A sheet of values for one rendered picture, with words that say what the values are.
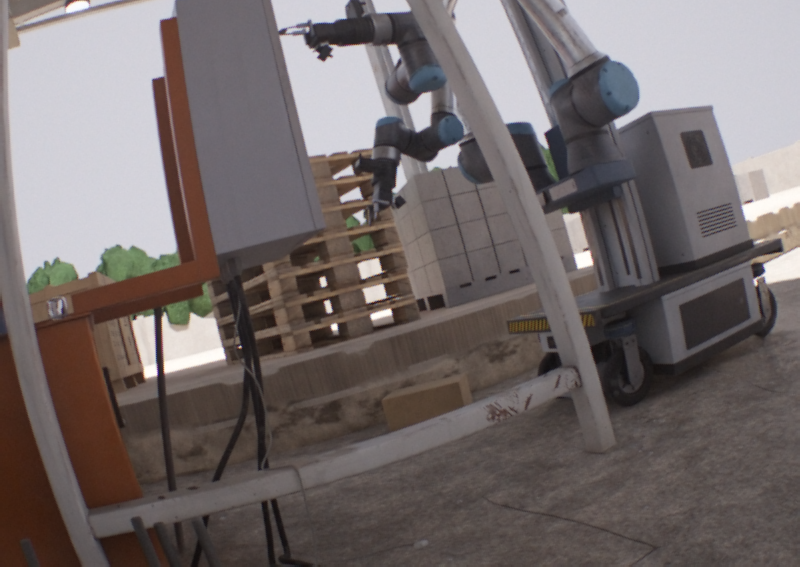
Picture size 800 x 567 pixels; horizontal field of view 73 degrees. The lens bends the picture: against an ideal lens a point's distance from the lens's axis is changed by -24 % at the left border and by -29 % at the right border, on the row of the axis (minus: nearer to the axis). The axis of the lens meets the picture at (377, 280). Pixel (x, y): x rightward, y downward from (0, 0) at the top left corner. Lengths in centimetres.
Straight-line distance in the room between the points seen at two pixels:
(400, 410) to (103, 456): 160
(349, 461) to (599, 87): 112
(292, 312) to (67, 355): 248
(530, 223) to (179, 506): 91
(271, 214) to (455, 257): 332
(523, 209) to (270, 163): 52
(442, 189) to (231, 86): 335
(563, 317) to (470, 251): 318
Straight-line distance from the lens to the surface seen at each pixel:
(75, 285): 440
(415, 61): 158
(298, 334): 362
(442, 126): 217
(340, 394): 289
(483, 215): 467
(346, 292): 380
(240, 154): 135
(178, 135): 135
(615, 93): 178
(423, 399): 262
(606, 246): 233
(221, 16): 147
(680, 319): 196
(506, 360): 319
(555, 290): 147
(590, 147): 191
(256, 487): 124
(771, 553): 95
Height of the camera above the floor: 49
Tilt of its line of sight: 2 degrees up
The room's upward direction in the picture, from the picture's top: 15 degrees counter-clockwise
